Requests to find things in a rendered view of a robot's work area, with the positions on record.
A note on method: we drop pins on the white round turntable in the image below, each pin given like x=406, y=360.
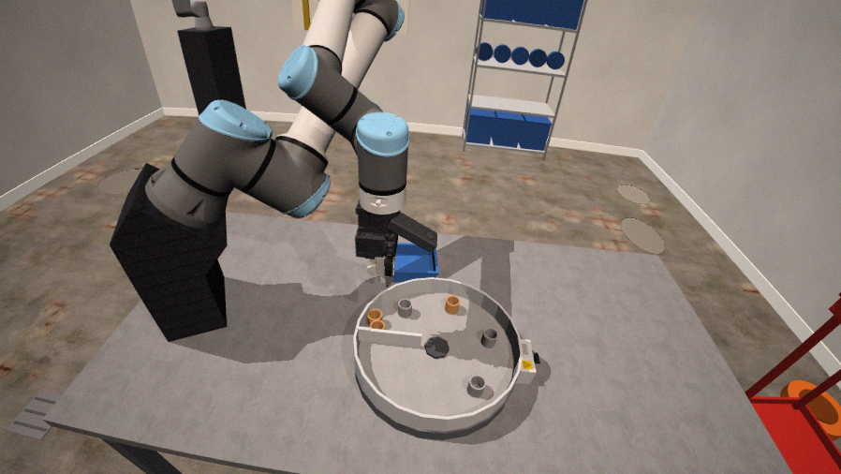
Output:
x=410, y=362

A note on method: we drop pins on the blue crate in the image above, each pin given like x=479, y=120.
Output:
x=413, y=262

